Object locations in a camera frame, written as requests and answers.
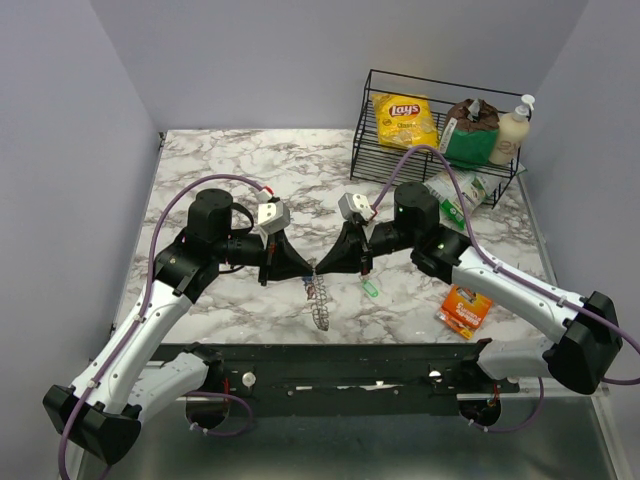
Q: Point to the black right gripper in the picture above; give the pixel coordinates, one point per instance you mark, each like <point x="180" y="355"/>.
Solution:
<point x="352" y="251"/>

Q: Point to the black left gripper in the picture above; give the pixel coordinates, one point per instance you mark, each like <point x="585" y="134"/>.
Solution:
<point x="281" y="260"/>

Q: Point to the green key tag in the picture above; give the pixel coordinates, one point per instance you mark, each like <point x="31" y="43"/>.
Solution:
<point x="370" y="289"/>

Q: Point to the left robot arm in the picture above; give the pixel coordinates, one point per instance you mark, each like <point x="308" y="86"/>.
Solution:
<point x="105" y="407"/>

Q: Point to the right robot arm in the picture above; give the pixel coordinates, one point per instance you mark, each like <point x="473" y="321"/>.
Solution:
<point x="579" y="335"/>

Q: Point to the orange razor blade box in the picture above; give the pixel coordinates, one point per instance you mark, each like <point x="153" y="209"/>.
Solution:
<point x="463" y="311"/>

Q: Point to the yellow Lays chips bag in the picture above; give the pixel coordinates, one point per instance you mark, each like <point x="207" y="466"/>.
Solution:
<point x="404" y="121"/>

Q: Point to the green white snack bag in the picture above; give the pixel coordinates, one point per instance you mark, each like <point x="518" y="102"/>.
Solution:
<point x="457" y="200"/>

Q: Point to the green brown coffee bag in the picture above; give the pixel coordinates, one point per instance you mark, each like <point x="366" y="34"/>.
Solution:
<point x="470" y="132"/>

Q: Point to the cream lotion pump bottle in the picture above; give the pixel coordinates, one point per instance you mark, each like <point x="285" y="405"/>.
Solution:
<point x="513" y="130"/>

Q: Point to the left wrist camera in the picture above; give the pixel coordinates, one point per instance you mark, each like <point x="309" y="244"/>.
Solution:
<point x="273" y="217"/>

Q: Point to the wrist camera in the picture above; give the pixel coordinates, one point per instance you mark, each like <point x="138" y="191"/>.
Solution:
<point x="273" y="217"/>
<point x="356" y="207"/>

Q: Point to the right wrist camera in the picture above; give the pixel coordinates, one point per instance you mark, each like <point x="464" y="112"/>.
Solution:
<point x="356" y="207"/>

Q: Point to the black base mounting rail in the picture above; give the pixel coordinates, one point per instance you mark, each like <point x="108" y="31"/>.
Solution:
<point x="343" y="380"/>

